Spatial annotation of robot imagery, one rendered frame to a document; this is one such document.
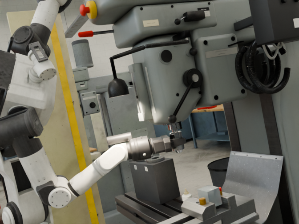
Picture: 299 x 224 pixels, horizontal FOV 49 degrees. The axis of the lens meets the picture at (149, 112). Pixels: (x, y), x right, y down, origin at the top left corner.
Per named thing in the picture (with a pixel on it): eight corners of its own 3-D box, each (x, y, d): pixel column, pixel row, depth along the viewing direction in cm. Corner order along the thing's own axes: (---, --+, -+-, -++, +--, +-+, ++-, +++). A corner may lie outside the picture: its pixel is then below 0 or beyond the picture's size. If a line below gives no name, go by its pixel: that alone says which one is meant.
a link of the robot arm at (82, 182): (104, 182, 122) (62, 216, 120) (100, 171, 132) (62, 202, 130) (86, 162, 119) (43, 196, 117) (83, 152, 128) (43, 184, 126)
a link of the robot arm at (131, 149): (141, 160, 122) (111, 167, 121) (140, 159, 133) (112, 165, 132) (135, 130, 123) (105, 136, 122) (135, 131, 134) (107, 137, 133)
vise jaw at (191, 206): (203, 221, 106) (200, 209, 106) (182, 212, 117) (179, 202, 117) (217, 214, 109) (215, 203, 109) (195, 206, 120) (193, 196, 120)
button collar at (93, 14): (92, 15, 112) (89, -2, 112) (88, 21, 118) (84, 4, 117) (98, 15, 113) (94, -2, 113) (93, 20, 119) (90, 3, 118)
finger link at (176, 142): (186, 144, 126) (170, 147, 125) (184, 136, 126) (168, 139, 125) (187, 145, 124) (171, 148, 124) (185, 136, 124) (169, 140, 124)
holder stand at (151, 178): (160, 205, 151) (151, 162, 150) (136, 197, 169) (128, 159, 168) (180, 196, 157) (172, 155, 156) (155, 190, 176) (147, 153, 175)
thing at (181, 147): (170, 150, 130) (167, 135, 129) (181, 147, 131) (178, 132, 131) (175, 151, 125) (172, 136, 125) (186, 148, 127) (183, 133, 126)
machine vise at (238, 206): (179, 258, 100) (171, 223, 99) (155, 243, 113) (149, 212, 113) (260, 218, 116) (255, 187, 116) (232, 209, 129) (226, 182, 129)
